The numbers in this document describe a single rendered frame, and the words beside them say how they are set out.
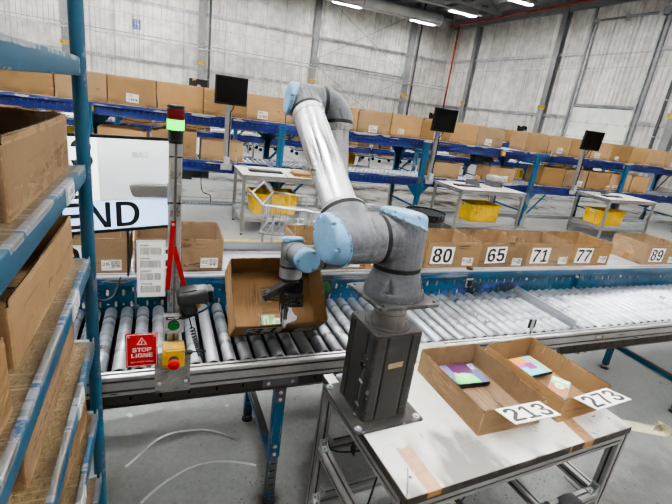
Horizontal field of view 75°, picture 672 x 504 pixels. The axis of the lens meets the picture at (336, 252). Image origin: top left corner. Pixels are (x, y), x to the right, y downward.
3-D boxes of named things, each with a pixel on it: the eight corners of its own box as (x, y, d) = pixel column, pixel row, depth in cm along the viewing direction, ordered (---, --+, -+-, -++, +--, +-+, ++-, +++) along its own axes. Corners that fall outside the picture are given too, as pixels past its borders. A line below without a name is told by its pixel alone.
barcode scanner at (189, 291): (216, 316, 148) (213, 288, 144) (180, 322, 144) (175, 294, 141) (214, 307, 154) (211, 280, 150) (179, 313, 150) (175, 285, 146)
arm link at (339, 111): (344, 94, 170) (342, 266, 175) (315, 90, 165) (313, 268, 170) (359, 86, 160) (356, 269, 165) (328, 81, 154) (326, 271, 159)
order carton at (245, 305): (228, 337, 183) (234, 327, 169) (224, 272, 194) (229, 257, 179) (316, 330, 199) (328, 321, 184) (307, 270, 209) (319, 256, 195)
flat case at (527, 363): (552, 374, 185) (553, 371, 184) (520, 381, 176) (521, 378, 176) (526, 356, 196) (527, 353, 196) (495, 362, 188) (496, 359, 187)
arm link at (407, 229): (431, 270, 134) (441, 214, 129) (384, 272, 126) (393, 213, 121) (403, 255, 147) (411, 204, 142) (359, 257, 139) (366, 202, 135)
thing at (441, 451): (405, 508, 118) (407, 499, 117) (322, 381, 167) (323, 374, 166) (630, 433, 161) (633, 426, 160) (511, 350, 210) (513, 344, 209)
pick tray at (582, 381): (557, 423, 156) (565, 400, 153) (480, 364, 188) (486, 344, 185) (605, 408, 169) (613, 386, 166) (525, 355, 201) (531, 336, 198)
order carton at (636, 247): (642, 265, 331) (650, 244, 326) (607, 252, 357) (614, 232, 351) (674, 265, 346) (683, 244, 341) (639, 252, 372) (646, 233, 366)
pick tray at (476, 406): (477, 436, 144) (484, 411, 141) (416, 370, 177) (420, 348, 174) (540, 423, 155) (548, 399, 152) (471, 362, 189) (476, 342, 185)
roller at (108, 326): (106, 383, 152) (90, 386, 151) (118, 314, 198) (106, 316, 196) (104, 371, 151) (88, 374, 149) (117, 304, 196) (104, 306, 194)
